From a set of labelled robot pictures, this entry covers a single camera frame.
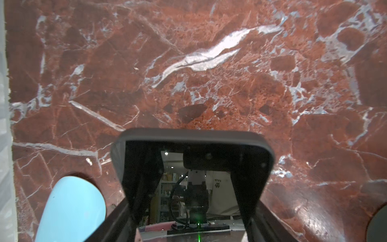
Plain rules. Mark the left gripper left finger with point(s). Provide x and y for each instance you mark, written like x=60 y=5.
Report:
x=117 y=227

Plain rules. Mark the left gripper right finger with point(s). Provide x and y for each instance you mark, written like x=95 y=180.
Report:
x=263 y=226

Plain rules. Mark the black phone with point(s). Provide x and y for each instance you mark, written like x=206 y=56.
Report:
x=137 y=159

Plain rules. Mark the dark grey round phone stand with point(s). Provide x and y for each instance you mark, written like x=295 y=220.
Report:
x=377 y=227

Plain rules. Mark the light blue toy shovel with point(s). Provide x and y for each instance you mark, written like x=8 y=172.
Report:
x=73 y=212

